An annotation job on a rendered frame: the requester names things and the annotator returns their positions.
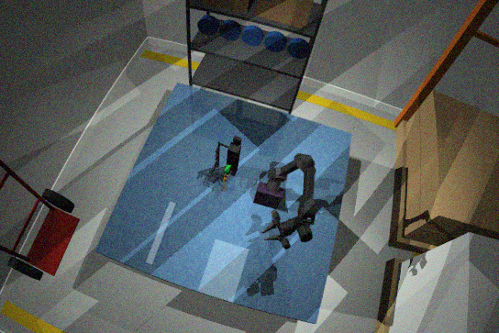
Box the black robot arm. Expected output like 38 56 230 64
266 153 316 242

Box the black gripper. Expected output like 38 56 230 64
262 210 297 250

